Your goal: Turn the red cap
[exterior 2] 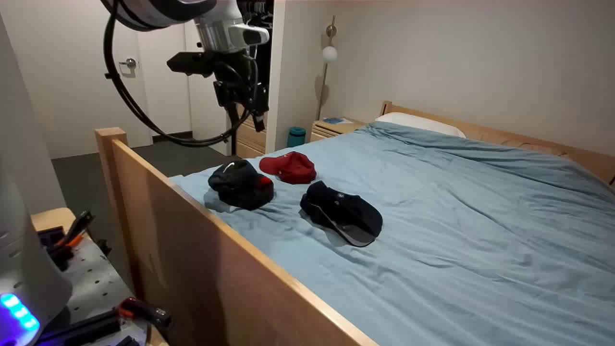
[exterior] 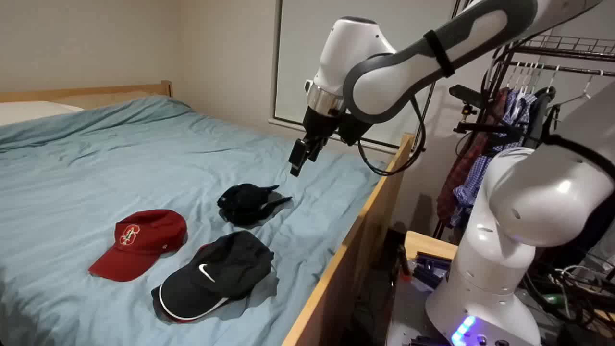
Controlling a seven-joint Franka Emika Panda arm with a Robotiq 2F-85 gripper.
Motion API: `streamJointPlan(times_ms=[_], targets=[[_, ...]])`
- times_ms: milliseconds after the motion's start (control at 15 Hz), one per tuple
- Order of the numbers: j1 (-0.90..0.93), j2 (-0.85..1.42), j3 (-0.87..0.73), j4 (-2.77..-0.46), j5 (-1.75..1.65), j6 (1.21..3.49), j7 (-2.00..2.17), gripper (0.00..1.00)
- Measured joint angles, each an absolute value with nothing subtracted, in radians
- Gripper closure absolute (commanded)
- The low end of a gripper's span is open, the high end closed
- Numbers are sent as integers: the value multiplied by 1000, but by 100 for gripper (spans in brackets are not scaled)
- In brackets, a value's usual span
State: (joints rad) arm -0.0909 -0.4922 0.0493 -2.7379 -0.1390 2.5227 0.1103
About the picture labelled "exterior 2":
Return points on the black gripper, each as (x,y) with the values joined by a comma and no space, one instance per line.
(240,83)

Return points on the red baseball cap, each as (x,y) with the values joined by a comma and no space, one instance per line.
(292,167)

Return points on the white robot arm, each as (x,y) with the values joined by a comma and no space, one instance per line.
(224,35)

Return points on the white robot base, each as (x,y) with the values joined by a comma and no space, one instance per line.
(34,290)

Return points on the black cap with red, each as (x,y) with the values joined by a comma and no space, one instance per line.
(238,183)

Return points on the black cap with grey brim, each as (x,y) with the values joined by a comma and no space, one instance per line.
(347,214)

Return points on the white door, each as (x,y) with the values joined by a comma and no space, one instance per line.
(161,100)

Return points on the teal waste bin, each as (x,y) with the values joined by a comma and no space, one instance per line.
(297,135)

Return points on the wooden nightstand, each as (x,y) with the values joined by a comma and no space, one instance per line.
(332,127)

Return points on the white pillow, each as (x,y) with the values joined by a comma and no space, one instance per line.
(424,123)

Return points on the orange black hand tool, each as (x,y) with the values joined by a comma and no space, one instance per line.
(78,227)

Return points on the perforated robot table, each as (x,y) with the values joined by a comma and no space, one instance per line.
(94,315)

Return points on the blue bed sheet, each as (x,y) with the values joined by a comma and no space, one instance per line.
(482,244)

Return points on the wall lamp with globe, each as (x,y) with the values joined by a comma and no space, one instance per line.
(330,54)

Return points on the wooden bed frame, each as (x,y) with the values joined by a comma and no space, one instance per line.
(221,287)

